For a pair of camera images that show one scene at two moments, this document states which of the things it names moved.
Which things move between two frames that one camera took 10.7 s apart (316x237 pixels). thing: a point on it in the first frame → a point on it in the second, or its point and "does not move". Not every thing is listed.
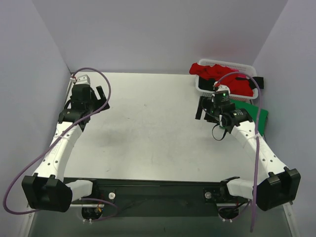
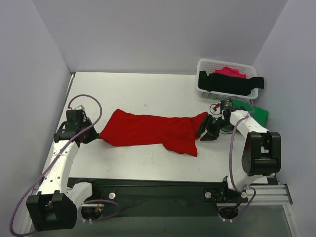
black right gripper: x=204 y=107 → x=212 y=126
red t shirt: x=237 y=86 → x=178 y=133
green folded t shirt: x=252 y=111 does not move
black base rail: x=155 y=197 does not move
